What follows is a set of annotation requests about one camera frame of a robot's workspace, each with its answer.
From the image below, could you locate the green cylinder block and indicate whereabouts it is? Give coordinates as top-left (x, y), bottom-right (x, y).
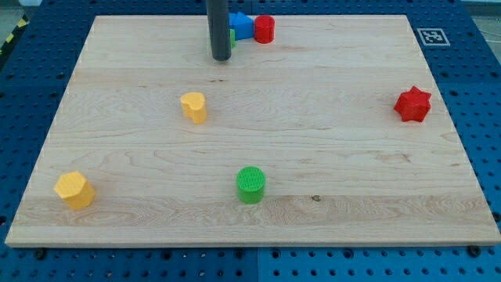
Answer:
top-left (236, 166), bottom-right (266, 204)

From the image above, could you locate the yellow hexagon block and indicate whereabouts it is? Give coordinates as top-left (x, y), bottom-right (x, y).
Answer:
top-left (54, 171), bottom-right (96, 211)

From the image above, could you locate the yellow heart block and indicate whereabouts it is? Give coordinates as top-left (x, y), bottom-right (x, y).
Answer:
top-left (180, 92), bottom-right (207, 125)

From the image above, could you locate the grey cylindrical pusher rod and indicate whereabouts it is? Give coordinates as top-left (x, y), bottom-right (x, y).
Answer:
top-left (206, 0), bottom-right (231, 62)

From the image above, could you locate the small green block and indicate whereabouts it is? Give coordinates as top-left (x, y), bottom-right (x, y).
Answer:
top-left (230, 28), bottom-right (236, 49)

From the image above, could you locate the red star block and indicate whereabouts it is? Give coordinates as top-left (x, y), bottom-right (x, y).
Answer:
top-left (394, 86), bottom-right (431, 122)

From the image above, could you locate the wooden board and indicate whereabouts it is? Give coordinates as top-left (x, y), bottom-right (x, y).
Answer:
top-left (5, 15), bottom-right (500, 248)

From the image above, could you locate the red cylinder block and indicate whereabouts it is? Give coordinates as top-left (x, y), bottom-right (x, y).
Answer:
top-left (254, 15), bottom-right (275, 44)

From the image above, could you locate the blue pentagon block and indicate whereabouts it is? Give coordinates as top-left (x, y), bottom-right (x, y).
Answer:
top-left (232, 12), bottom-right (254, 40)

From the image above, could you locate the white fiducial marker tag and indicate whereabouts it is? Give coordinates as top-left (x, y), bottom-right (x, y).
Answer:
top-left (416, 27), bottom-right (450, 46)

